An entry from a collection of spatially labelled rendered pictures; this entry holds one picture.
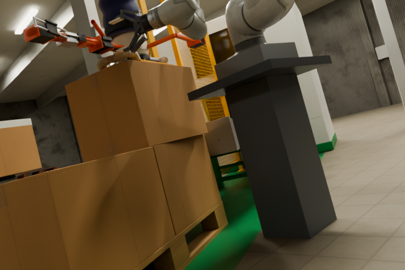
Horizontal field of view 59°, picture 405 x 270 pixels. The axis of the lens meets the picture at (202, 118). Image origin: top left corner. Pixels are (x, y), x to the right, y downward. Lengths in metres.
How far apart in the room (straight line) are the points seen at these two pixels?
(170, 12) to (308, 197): 0.98
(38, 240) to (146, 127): 0.66
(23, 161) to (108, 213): 1.81
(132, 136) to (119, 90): 0.22
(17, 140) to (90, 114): 1.34
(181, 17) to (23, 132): 1.88
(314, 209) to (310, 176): 0.14
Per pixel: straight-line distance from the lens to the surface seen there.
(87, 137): 1.80
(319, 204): 1.73
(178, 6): 1.53
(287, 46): 1.75
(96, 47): 1.78
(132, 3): 2.03
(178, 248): 1.64
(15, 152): 3.02
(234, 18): 1.72
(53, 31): 1.51
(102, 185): 1.28
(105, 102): 1.71
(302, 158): 1.66
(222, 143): 2.17
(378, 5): 4.99
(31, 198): 1.18
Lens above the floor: 0.52
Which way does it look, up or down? 3 degrees up
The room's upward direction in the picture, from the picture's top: 15 degrees counter-clockwise
